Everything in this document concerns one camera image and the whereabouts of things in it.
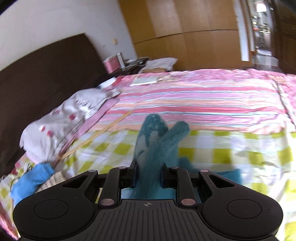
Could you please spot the light blue knit garment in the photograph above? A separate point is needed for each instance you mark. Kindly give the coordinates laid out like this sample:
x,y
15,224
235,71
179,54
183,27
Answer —
x,y
29,183

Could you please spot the beige plaid folded garment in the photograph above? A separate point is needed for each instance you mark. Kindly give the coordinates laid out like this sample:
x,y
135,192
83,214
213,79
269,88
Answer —
x,y
55,179

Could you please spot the pink storage box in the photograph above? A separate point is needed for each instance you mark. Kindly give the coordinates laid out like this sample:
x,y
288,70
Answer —
x,y
114,63

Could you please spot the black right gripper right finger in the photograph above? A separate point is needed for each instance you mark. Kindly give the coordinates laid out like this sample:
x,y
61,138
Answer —
x,y
179,179

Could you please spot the wooden wardrobe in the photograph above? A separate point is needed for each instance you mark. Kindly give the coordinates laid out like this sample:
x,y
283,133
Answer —
x,y
200,34

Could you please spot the wooden stick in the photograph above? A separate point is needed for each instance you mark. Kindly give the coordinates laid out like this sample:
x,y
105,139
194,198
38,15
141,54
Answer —
x,y
94,136

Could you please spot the dark wooden headboard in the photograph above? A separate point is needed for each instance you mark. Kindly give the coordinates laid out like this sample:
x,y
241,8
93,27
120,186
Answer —
x,y
37,83

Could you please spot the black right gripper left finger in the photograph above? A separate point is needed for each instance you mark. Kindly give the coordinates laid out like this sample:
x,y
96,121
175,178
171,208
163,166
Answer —
x,y
116,180

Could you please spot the white pillow with pink dots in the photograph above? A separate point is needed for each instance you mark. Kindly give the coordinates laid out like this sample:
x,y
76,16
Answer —
x,y
48,137

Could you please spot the dark nightstand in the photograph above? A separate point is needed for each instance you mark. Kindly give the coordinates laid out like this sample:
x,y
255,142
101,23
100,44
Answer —
x,y
132,68

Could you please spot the dark wooden door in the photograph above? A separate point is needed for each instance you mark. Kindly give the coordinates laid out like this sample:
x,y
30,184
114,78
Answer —
x,y
284,34

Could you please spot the white paper on bed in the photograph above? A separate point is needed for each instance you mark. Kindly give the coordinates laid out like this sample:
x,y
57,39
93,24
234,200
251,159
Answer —
x,y
144,80

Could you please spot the teal knit sweater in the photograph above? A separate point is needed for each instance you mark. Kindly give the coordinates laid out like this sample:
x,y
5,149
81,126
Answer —
x,y
157,145

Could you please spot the pink and green checked bedspread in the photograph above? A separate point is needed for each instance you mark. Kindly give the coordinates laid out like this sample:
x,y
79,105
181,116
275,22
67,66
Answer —
x,y
237,123

